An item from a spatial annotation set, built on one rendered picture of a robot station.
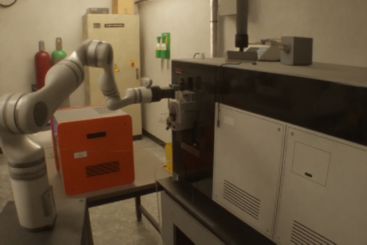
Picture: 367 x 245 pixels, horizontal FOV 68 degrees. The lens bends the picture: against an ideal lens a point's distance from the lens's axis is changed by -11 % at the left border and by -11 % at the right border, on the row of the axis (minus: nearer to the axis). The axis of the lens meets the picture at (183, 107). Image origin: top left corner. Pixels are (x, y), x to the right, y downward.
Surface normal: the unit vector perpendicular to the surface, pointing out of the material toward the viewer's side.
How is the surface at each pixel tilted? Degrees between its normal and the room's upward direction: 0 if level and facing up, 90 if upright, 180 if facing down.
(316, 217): 90
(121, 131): 90
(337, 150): 90
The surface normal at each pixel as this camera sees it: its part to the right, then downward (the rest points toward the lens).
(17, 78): 0.51, 0.18
